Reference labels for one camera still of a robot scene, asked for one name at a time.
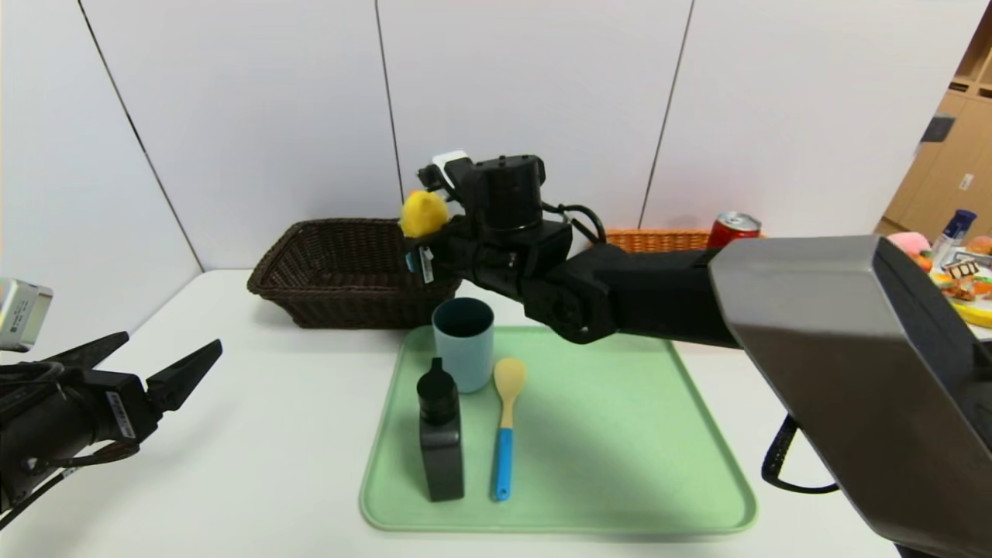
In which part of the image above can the wooden cabinet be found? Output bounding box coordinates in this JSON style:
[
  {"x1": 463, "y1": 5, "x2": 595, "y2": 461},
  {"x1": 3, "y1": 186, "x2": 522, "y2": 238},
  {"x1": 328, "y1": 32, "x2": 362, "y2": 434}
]
[{"x1": 883, "y1": 0, "x2": 992, "y2": 241}]

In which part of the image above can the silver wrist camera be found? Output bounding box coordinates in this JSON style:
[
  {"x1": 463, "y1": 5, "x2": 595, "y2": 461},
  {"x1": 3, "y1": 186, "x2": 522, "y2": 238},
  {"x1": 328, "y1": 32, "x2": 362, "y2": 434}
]
[
  {"x1": 431, "y1": 150, "x2": 474, "y2": 187},
  {"x1": 0, "y1": 279, "x2": 53, "y2": 353}
]

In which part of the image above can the orange wicker basket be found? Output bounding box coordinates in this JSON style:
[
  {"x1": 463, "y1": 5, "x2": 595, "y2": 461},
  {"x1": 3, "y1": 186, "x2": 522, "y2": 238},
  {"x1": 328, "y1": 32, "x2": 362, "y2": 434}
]
[{"x1": 604, "y1": 229, "x2": 764, "y2": 254}]

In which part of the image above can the blue-grey plastic cup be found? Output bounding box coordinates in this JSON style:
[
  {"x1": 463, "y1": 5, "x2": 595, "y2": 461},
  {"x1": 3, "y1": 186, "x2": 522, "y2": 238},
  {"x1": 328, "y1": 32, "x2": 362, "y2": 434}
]
[{"x1": 432, "y1": 298, "x2": 494, "y2": 394}]

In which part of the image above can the dark brown wicker basket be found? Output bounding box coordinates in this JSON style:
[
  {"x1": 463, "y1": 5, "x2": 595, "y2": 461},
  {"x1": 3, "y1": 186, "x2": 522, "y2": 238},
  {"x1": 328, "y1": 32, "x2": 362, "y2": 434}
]
[{"x1": 248, "y1": 219, "x2": 466, "y2": 330}]

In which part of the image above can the red soda can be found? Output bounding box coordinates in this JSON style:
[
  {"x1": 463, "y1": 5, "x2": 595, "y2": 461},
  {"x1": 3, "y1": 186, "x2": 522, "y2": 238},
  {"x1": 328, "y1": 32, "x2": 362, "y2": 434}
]
[{"x1": 708, "y1": 212, "x2": 763, "y2": 249}]

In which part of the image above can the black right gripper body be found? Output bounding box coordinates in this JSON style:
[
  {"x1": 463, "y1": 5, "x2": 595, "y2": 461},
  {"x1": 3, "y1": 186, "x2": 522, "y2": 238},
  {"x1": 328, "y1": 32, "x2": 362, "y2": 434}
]
[{"x1": 402, "y1": 215, "x2": 473, "y2": 284}]

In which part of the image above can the light green plastic tray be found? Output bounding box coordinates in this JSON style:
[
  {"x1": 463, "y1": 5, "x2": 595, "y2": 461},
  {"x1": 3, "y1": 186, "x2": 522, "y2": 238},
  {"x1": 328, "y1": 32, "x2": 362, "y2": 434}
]
[{"x1": 360, "y1": 325, "x2": 758, "y2": 534}]

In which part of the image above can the black coiled cable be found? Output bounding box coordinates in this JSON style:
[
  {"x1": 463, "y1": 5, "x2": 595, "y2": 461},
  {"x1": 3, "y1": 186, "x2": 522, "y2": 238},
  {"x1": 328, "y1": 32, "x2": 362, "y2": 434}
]
[{"x1": 762, "y1": 415, "x2": 842, "y2": 494}]

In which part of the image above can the white bottle blue cap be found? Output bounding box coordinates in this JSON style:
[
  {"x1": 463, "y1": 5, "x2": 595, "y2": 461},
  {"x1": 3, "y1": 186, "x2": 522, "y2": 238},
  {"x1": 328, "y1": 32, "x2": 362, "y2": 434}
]
[{"x1": 935, "y1": 208, "x2": 979, "y2": 263}]

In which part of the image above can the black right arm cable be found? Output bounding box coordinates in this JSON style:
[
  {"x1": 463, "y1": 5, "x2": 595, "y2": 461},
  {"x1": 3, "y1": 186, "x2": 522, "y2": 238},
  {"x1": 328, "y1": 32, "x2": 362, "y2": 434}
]
[{"x1": 542, "y1": 203, "x2": 607, "y2": 245}]

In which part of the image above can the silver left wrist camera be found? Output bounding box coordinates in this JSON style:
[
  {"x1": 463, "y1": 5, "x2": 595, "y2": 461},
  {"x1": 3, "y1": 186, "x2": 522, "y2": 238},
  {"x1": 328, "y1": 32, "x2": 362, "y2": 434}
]
[{"x1": 0, "y1": 279, "x2": 53, "y2": 353}]

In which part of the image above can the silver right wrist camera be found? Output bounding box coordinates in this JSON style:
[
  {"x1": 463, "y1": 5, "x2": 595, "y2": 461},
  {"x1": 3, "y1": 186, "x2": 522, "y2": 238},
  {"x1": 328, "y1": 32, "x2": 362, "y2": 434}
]
[{"x1": 431, "y1": 150, "x2": 474, "y2": 187}]

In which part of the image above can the wooden spoon blue handle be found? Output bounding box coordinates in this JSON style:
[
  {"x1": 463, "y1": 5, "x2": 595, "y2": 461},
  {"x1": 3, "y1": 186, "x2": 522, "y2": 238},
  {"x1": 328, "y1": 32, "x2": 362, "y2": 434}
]
[{"x1": 492, "y1": 357, "x2": 526, "y2": 501}]

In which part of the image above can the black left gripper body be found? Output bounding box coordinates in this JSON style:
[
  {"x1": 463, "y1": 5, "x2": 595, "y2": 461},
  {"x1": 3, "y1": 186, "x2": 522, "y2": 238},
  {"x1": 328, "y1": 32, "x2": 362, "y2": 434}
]
[{"x1": 0, "y1": 368, "x2": 159, "y2": 515}]

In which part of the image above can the pink peach plush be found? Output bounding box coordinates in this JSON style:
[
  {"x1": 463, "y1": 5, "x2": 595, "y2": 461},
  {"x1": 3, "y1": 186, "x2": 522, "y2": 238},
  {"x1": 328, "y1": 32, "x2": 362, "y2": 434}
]
[{"x1": 887, "y1": 231, "x2": 932, "y2": 257}]

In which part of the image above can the black square bottle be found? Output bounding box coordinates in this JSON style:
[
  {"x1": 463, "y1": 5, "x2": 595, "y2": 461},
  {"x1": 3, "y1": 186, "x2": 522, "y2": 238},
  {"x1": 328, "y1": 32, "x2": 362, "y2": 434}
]
[{"x1": 416, "y1": 357, "x2": 465, "y2": 502}]

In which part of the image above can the yellow duck toy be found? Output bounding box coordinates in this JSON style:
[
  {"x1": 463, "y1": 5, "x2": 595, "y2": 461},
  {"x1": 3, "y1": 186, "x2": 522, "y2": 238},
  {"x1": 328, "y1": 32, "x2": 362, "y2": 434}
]
[{"x1": 399, "y1": 189, "x2": 450, "y2": 272}]

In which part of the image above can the yellow banana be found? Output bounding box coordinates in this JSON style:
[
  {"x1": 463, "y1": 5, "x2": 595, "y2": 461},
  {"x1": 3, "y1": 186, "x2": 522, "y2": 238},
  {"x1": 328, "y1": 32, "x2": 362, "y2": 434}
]
[{"x1": 952, "y1": 298, "x2": 992, "y2": 328}]

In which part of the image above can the orange snack packet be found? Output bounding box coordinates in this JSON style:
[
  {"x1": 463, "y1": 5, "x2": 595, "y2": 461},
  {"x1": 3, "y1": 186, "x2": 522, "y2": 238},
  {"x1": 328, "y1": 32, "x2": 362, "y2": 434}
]
[{"x1": 938, "y1": 274, "x2": 992, "y2": 301}]

